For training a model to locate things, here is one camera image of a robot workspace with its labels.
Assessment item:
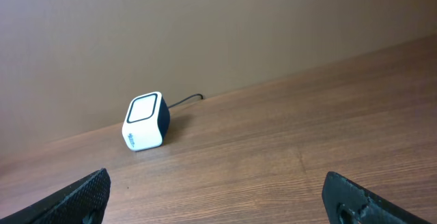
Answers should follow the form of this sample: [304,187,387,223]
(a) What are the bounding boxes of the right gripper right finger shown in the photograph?
[322,171,430,224]

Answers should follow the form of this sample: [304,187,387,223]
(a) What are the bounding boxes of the black scanner cable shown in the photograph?
[167,94,204,109]

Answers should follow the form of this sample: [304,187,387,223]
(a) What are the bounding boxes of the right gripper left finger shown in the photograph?
[1,168,111,224]

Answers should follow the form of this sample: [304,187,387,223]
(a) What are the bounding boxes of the white barcode scanner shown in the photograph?
[122,92,171,152]

